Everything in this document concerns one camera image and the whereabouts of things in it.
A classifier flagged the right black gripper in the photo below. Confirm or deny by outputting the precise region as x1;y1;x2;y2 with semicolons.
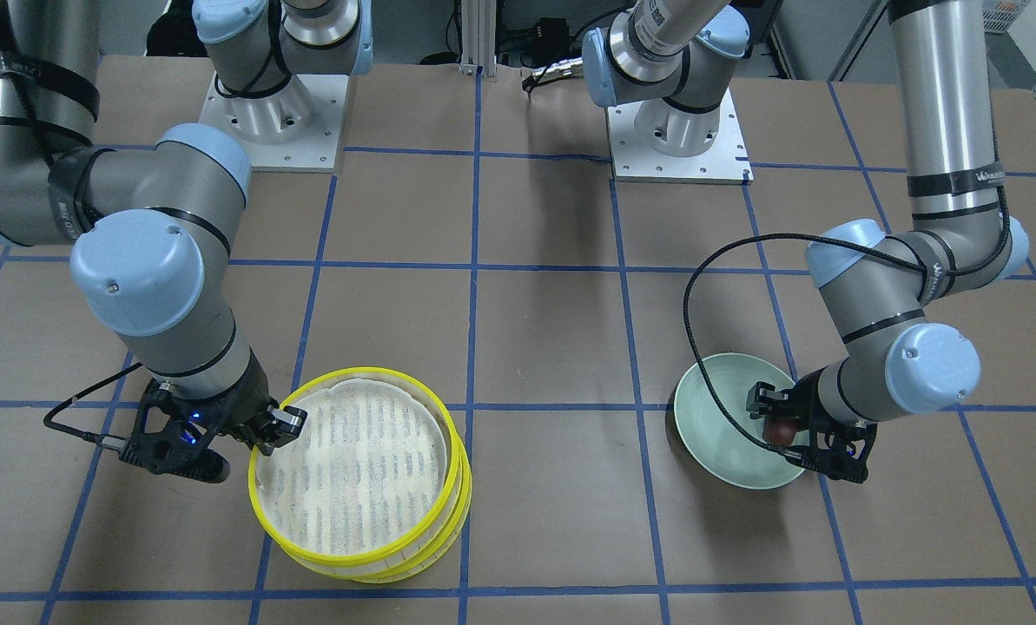
209;351;308;456

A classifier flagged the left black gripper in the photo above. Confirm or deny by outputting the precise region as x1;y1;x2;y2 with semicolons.
745;371;827;468

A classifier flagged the brown bun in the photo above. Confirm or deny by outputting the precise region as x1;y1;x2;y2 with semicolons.
762;417;802;446

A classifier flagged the yellow steamer basket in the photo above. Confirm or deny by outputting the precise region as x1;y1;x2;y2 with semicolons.
247;367;465;566
272;444;472;584

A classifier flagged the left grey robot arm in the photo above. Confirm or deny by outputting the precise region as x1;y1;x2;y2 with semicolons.
581;1;1030;483

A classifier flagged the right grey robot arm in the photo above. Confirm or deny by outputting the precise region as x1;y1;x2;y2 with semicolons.
0;1;306;472

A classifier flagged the light green plate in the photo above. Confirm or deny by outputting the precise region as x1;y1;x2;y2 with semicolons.
673;353;805;490

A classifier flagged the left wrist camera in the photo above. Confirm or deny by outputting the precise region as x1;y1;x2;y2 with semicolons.
807;416;877;484

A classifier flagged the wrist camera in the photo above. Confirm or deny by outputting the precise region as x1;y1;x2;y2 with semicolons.
807;416;877;484
118;379;229;484

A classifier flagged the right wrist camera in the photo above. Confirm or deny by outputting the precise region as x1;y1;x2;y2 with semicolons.
118;379;229;484

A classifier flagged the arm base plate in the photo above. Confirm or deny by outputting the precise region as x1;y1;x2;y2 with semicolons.
606;89;755;184
197;75;351;174

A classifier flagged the aluminium frame post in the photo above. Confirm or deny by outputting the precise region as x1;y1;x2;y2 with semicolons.
459;0;500;82

